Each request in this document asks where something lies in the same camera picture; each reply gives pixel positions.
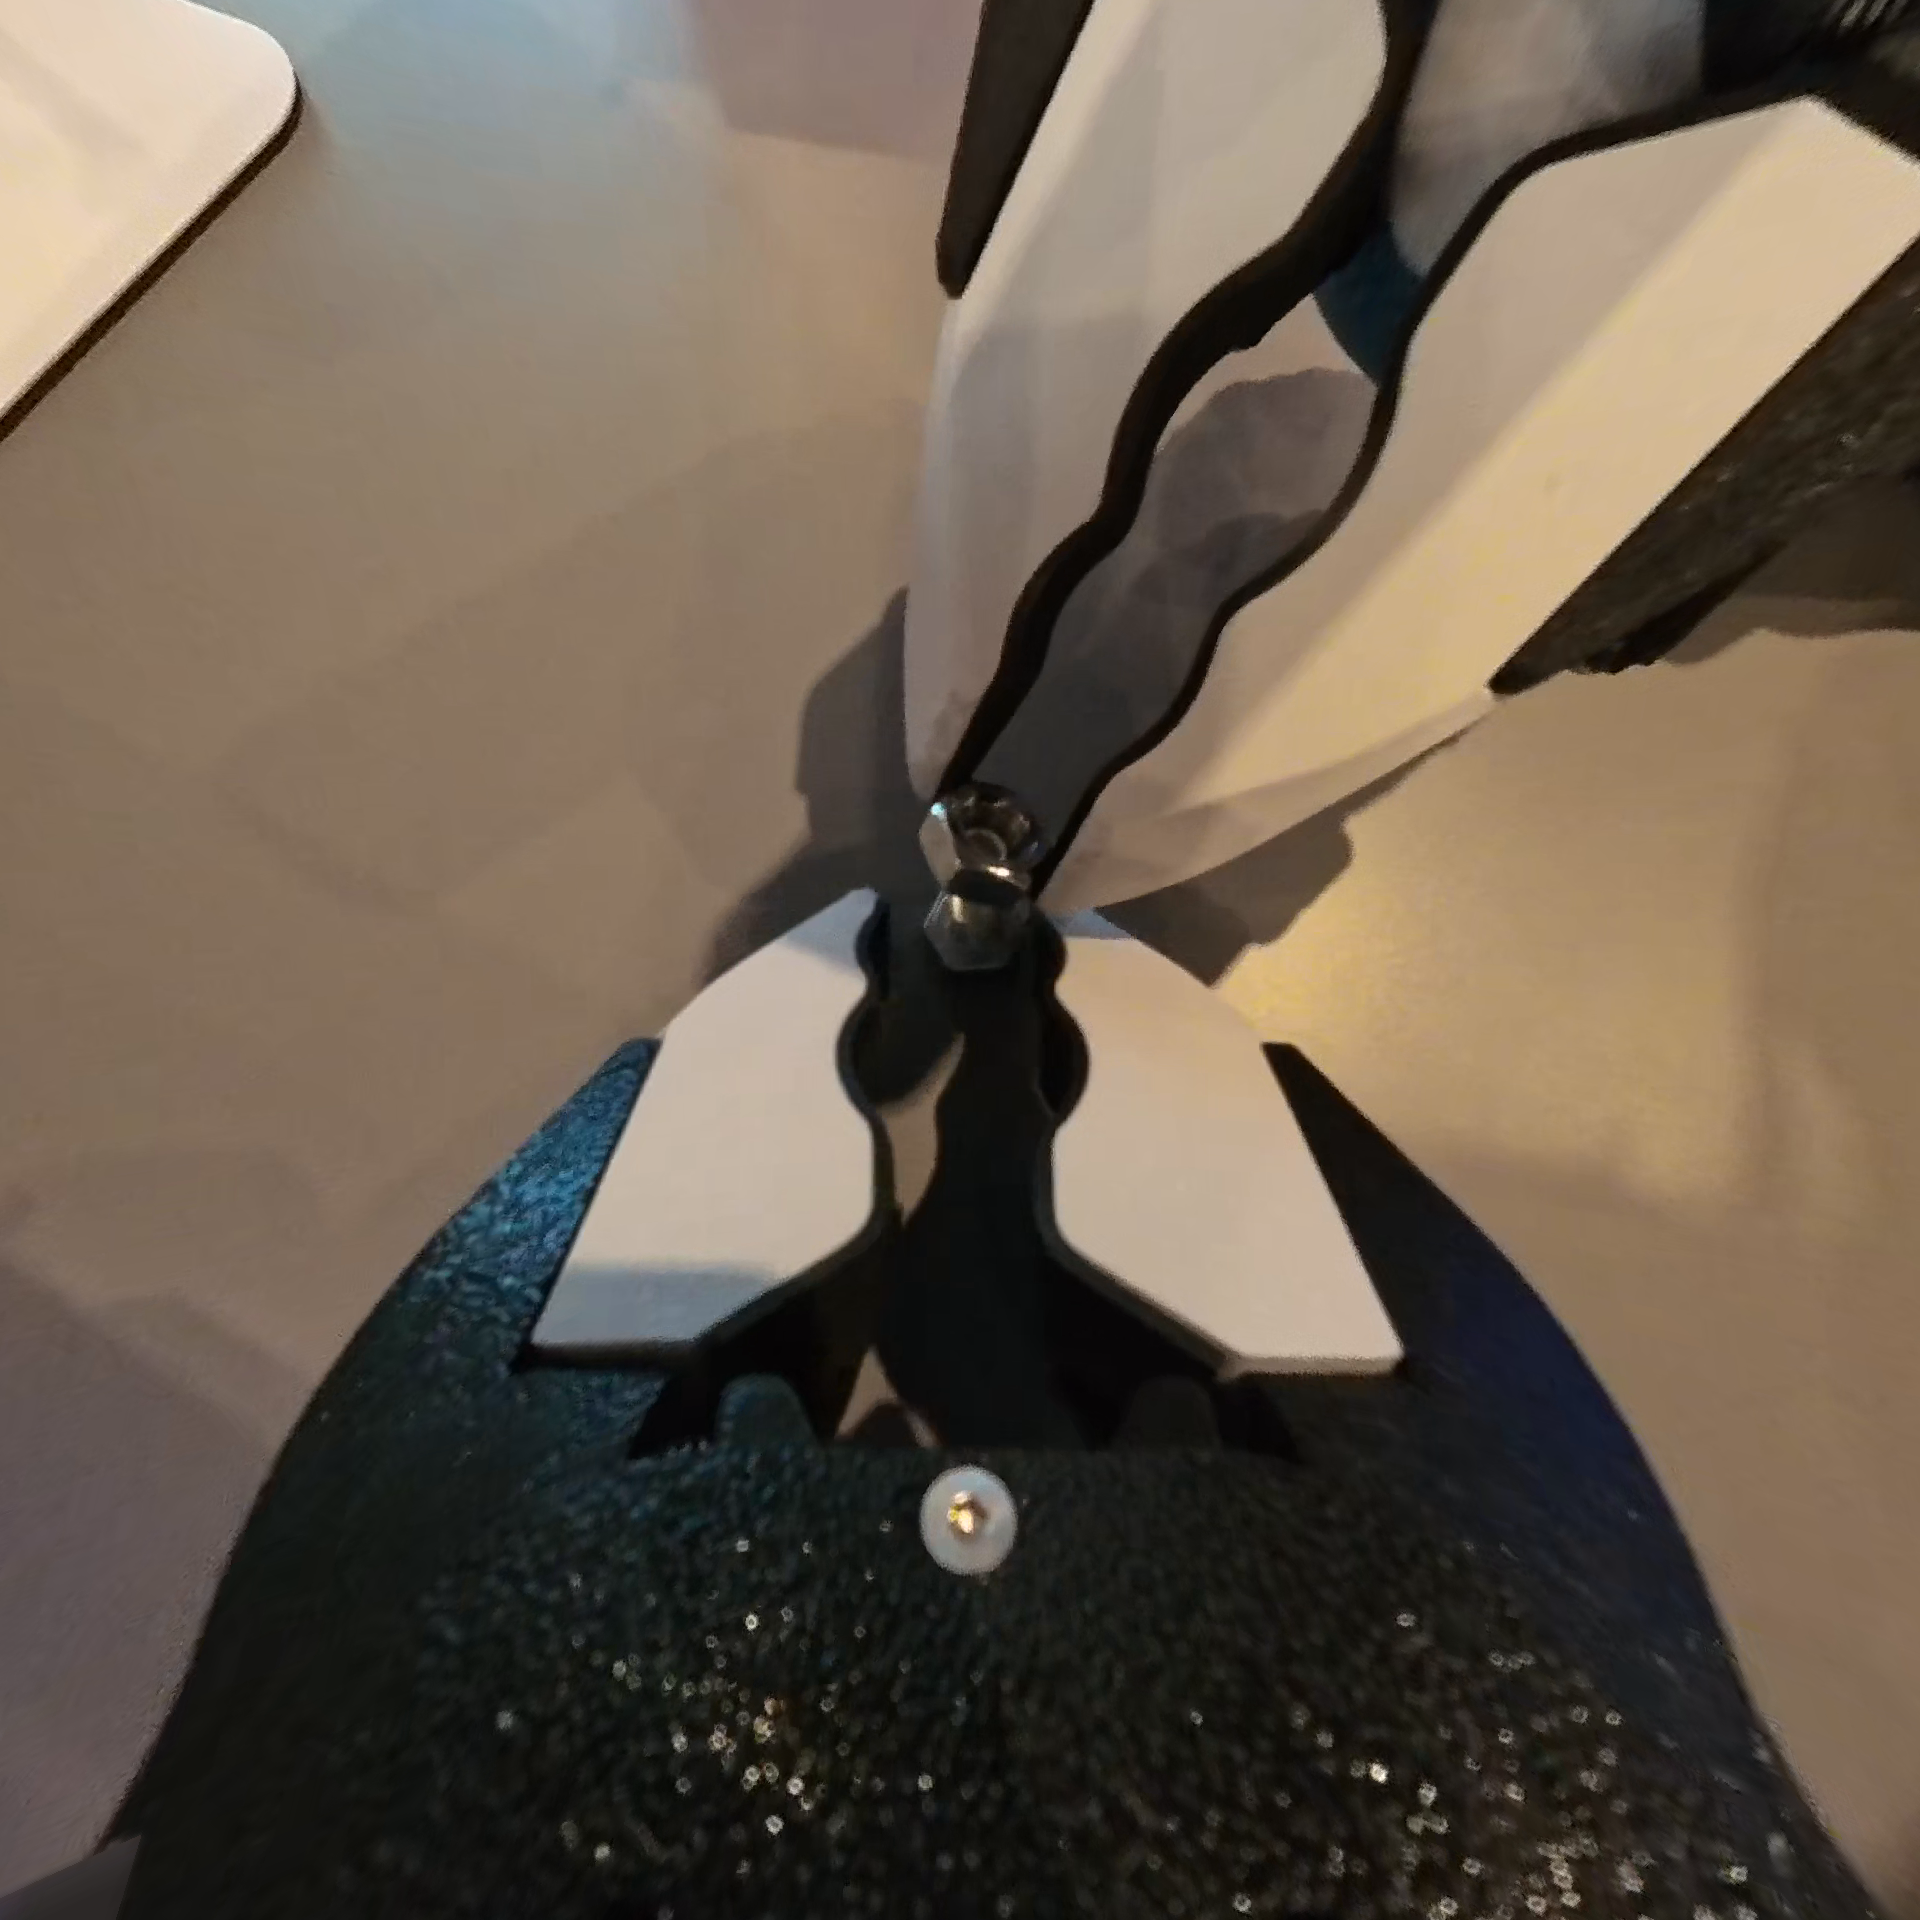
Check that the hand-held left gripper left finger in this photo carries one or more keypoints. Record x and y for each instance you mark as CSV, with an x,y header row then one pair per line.
x,y
721,1172

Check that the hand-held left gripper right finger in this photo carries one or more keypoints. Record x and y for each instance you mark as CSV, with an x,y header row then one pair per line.
x,y
1200,1184

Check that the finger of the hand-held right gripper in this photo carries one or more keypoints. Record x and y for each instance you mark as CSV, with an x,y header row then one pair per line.
x,y
1576,421
1140,225

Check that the wooden board document stand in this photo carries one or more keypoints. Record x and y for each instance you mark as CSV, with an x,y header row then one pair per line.
x,y
105,150

